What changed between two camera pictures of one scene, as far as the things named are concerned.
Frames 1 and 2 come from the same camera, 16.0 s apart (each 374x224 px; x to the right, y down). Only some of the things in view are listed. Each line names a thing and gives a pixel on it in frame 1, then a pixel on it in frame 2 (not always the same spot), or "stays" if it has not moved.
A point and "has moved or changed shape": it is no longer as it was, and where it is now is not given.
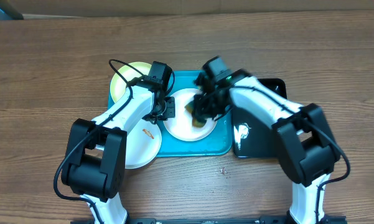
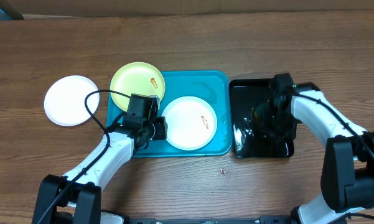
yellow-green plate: x=117 y=83 stays
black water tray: x=252 y=137 stays
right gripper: x=205 y=114 -> x=270 y=132
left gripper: x=170 y=113 -> x=162 y=126
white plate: x=143 y=144 -> x=65 y=101
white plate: x=182 y=126 has moved or changed shape
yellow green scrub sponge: x=196 y=123 has moved or changed shape
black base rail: x=330 y=220 stays
